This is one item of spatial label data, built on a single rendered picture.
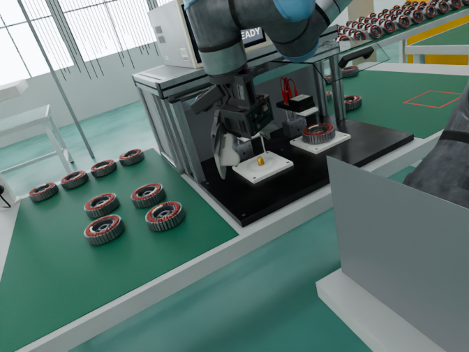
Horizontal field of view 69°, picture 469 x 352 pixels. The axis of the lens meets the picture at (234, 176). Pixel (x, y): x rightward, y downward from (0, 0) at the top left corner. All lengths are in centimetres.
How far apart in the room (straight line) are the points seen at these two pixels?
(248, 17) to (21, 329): 80
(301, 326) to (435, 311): 107
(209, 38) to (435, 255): 44
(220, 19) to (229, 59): 6
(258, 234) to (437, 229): 50
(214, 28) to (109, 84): 686
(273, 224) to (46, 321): 57
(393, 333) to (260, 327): 105
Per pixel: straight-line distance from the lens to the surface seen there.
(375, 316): 67
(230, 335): 166
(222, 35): 56
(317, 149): 116
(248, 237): 87
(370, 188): 54
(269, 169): 108
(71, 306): 92
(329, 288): 71
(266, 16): 53
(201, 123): 127
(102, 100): 741
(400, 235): 54
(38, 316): 96
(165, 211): 104
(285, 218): 91
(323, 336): 158
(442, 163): 55
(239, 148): 121
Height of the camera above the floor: 126
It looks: 26 degrees down
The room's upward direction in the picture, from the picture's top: 15 degrees counter-clockwise
